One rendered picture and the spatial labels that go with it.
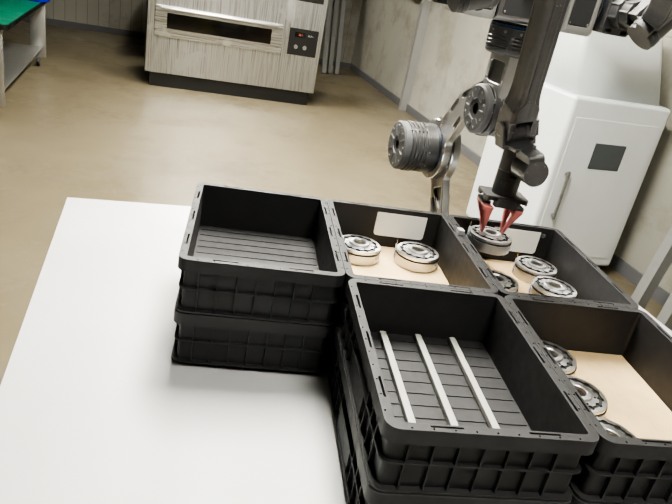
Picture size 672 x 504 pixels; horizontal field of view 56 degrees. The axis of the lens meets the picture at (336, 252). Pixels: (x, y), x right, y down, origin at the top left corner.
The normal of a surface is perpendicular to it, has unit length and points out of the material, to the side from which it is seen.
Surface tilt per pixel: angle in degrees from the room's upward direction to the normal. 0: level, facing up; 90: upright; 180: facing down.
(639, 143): 90
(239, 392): 0
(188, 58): 90
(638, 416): 0
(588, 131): 90
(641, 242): 90
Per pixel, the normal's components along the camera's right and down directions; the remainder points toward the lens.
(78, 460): 0.18, -0.89
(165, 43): 0.22, 0.44
